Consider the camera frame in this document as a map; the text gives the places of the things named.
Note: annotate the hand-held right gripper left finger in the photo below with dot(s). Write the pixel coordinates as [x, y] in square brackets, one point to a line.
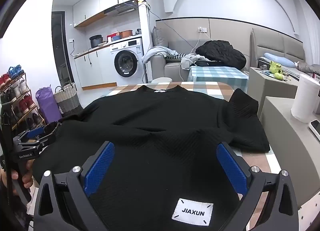
[98, 168]

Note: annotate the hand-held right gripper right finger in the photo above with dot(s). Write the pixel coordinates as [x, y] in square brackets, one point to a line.
[232, 168]

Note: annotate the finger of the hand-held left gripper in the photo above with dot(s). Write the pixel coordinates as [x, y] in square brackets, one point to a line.
[37, 132]

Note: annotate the black knit sweater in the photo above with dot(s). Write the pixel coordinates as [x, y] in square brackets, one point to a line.
[162, 131]

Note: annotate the person's left hand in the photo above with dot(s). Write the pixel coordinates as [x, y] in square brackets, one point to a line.
[27, 178]

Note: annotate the purple bag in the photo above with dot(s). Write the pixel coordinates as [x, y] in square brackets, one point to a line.
[48, 103]

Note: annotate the group of assorted shoes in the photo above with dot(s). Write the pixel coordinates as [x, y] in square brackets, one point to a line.
[22, 103]

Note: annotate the metal shoe rack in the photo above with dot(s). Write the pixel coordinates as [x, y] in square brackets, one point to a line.
[25, 101]

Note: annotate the woven laundry basket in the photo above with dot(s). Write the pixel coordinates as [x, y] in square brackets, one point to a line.
[67, 99]

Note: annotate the grey low counter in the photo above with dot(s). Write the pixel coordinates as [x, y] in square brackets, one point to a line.
[282, 133]

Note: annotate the brown checked tablecloth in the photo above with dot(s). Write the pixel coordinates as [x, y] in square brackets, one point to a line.
[212, 90]

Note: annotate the white lower cabinet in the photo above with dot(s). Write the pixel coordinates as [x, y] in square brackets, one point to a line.
[92, 70]

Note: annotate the grey bedside cabinet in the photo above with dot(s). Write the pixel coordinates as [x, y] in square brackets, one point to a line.
[270, 88]

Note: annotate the dark door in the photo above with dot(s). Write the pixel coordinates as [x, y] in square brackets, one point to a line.
[60, 45]

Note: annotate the white flat device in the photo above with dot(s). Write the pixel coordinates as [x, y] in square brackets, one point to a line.
[315, 128]

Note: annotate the teal checked tablecloth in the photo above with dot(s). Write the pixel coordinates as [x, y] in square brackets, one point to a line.
[217, 75]

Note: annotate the white paper towel roll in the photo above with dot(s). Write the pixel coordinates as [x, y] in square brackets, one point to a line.
[305, 98]

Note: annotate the black flat bag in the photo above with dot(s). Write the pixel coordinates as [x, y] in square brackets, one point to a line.
[208, 63]

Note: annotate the green plush toy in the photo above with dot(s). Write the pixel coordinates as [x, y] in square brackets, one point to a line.
[276, 69]

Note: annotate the black cooking pot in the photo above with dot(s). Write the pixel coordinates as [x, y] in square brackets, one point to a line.
[96, 41]

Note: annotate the white round stool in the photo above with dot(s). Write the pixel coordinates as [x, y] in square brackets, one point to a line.
[162, 79]

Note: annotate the white washing machine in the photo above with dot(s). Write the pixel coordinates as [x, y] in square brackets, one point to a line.
[127, 63]

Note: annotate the grey sofa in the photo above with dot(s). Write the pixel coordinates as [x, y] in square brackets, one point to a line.
[172, 69]

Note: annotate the grey hoodie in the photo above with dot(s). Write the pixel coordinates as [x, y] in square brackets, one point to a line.
[190, 60]

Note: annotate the black puffer jacket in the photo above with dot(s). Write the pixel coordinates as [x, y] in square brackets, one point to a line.
[220, 52]

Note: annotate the light blue pillow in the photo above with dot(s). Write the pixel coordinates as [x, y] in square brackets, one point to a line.
[277, 59]

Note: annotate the red box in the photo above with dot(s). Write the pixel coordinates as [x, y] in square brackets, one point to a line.
[111, 38]

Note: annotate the houndstooth cushion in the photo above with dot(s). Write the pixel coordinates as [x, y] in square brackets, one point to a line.
[175, 56]

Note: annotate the grey duvet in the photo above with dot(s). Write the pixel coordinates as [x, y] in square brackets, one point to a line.
[307, 67]

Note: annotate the light grey blanket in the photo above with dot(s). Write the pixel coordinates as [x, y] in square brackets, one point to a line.
[157, 52]

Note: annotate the grey padded headboard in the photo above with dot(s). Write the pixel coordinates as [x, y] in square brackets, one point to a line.
[275, 43]

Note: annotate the brown cooking pot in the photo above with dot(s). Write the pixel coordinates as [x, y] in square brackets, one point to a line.
[126, 33]

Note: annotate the grey pillow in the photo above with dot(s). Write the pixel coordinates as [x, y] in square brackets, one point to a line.
[160, 37]

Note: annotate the range hood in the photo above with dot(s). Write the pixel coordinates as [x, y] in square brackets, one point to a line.
[121, 8]

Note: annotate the white wall socket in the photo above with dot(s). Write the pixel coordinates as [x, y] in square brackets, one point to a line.
[202, 29]

